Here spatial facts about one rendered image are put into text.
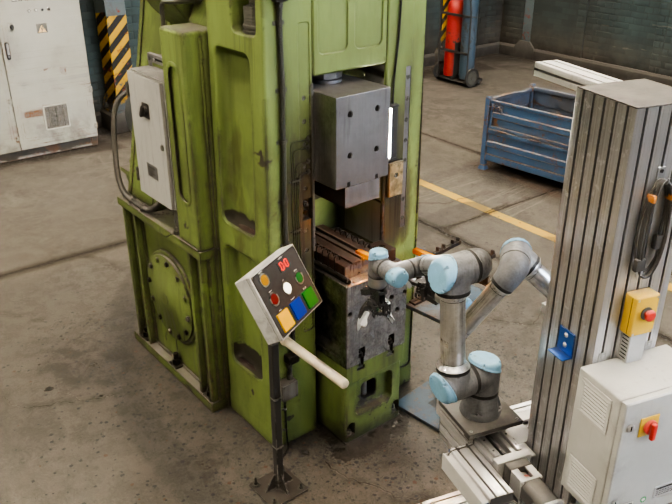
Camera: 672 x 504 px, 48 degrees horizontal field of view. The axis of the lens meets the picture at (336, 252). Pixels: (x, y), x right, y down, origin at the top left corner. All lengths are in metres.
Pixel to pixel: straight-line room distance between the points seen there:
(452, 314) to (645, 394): 0.63
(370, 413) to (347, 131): 1.50
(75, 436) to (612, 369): 2.75
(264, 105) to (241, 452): 1.76
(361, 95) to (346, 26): 0.30
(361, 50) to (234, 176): 0.81
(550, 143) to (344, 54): 4.06
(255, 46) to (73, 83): 5.34
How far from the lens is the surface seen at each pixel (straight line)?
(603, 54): 11.80
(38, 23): 8.13
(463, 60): 10.72
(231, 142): 3.50
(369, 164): 3.35
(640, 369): 2.51
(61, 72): 8.26
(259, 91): 3.12
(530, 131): 7.23
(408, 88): 3.61
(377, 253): 2.89
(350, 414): 3.85
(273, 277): 3.02
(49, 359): 4.87
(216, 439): 4.04
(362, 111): 3.25
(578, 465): 2.62
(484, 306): 2.96
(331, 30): 3.26
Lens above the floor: 2.57
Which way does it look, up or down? 26 degrees down
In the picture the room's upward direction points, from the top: straight up
